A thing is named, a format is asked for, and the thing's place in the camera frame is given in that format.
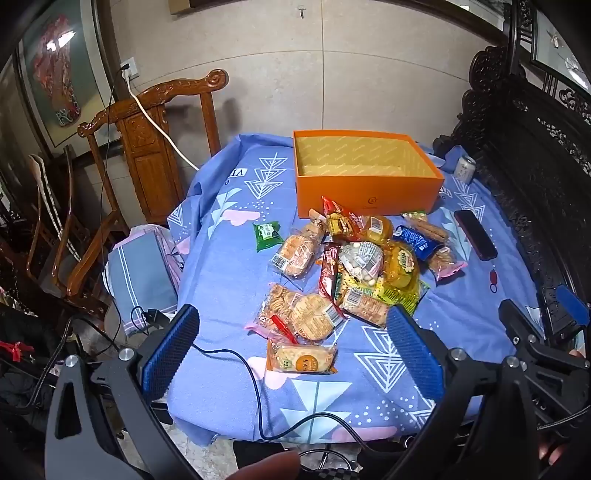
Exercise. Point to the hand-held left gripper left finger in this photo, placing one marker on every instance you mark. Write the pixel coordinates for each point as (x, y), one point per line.
(171, 350)

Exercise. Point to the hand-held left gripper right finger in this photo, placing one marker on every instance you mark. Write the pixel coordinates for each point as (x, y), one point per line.
(415, 355)

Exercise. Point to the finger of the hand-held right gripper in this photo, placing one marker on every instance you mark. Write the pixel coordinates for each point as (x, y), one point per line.
(517, 318)
(572, 302)

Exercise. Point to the pink-ended cracker packet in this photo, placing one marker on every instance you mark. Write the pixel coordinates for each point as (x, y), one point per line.
(445, 263)
(276, 304)

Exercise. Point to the brown wafer packet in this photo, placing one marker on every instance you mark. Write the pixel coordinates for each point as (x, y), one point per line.
(329, 272)

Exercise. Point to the orange cardboard box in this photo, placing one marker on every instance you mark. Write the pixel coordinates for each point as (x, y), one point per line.
(364, 184)

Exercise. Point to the person's right hand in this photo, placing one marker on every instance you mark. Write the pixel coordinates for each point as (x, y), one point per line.
(551, 454)

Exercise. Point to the person's left hand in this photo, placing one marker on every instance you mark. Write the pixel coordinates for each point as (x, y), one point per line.
(268, 467)

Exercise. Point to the black power adapter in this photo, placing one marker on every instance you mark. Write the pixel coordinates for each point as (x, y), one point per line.
(153, 318)

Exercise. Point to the red key tag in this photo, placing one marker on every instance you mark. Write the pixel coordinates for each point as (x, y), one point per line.
(493, 278)

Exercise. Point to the yellow-green snack packet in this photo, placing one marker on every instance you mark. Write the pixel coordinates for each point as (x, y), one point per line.
(404, 297)

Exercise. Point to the barcode rice cracker packet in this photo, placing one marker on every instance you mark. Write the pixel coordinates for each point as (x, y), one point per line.
(364, 307)

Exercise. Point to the blue striped cloth bundle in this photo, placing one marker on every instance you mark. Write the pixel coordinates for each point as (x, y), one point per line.
(143, 277)

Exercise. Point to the blue printed tablecloth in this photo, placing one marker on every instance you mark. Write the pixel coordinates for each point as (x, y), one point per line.
(231, 286)

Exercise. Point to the yellow jelly packet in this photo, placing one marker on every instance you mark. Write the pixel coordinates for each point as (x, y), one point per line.
(401, 267)

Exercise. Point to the black phone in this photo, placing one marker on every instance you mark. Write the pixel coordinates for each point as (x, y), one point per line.
(475, 235)

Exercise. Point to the round cracker packet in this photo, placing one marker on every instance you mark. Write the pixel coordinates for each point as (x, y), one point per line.
(315, 317)

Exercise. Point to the clear white candy packet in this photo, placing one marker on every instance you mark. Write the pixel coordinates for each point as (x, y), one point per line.
(362, 261)

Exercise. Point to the blue snack packet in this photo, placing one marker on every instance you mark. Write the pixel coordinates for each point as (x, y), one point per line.
(418, 242)

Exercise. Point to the curved wooden armchair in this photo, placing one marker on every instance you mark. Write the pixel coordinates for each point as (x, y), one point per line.
(76, 272)

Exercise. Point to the yellow cake packet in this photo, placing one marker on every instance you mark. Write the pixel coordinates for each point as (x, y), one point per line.
(381, 229)

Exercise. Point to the green-ended biscuit packet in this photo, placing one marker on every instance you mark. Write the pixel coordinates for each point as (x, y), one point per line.
(425, 225)

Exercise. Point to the chrome chair base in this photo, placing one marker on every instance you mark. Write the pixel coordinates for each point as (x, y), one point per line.
(325, 457)

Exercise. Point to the dark carved wooden furniture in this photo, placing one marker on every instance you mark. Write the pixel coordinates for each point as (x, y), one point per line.
(531, 161)

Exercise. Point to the green snack packet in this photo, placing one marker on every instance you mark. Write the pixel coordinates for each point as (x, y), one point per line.
(267, 234)

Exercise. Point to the clear rice cracker packet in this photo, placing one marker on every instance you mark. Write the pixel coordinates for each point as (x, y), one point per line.
(298, 253)

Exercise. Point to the red snack packet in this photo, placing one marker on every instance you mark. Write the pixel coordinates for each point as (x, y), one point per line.
(339, 217)

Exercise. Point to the white drink can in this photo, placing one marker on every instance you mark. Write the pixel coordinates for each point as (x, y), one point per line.
(464, 169)

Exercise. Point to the small clear biscuit packet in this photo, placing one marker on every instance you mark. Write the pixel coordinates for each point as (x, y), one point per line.
(316, 228)

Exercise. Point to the carved wooden chair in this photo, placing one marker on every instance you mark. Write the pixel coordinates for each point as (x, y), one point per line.
(147, 152)

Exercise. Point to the framed flower artwork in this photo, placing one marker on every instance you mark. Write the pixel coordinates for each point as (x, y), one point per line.
(561, 50)

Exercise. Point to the white wall outlet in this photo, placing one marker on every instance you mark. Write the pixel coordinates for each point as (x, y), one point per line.
(130, 67)

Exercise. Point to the framed wall picture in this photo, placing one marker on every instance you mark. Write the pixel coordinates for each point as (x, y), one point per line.
(60, 69)

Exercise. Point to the metal wall hook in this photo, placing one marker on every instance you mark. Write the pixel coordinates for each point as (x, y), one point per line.
(302, 11)

